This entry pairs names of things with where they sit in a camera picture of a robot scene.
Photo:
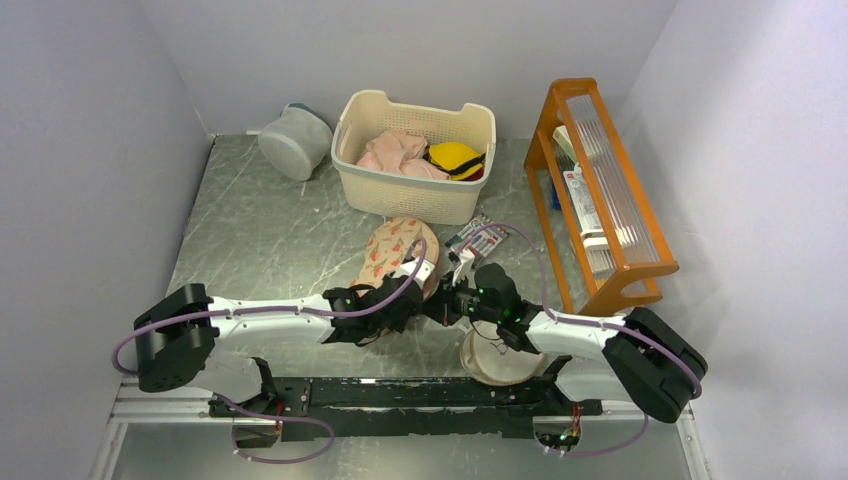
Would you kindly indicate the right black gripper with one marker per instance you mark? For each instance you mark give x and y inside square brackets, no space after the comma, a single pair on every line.
[440,306]

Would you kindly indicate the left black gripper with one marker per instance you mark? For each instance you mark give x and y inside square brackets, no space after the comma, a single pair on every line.
[401,321]

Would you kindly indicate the floral mesh laundry bag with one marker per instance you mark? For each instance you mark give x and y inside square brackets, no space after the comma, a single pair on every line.
[388,246]

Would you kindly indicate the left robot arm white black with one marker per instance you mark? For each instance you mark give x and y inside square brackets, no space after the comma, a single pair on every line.
[189,338]

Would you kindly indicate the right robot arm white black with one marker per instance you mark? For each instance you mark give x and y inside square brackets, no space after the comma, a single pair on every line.
[635,357]

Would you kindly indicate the cream plastic laundry basket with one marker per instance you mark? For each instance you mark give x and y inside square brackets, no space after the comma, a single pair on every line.
[367,115]

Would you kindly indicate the grey round mesh bag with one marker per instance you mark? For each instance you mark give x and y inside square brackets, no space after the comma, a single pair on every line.
[297,142]

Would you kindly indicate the beige round glasses pouch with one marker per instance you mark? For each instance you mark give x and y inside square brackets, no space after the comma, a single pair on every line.
[487,359]

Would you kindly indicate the marker pen pack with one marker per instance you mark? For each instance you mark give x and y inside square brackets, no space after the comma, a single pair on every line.
[479,240]

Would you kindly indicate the yellow black cloth in basket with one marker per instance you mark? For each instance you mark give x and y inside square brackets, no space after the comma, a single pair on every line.
[460,161]

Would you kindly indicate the pink cloth in basket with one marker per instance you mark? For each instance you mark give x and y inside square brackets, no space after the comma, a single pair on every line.
[399,152]

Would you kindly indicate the white box in rack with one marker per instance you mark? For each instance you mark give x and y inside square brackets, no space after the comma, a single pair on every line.
[582,203]

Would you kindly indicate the orange wooden rack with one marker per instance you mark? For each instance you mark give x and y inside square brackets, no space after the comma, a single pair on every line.
[639,254]

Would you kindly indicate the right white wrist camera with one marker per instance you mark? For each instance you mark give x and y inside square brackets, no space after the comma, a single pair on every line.
[463,263]

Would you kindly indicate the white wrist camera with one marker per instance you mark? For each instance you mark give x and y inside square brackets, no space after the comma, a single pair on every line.
[424,277]
[463,263]

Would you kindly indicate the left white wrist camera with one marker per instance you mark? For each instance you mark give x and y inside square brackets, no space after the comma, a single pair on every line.
[424,277]

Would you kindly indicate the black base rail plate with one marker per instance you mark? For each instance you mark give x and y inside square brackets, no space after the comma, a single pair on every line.
[359,407]

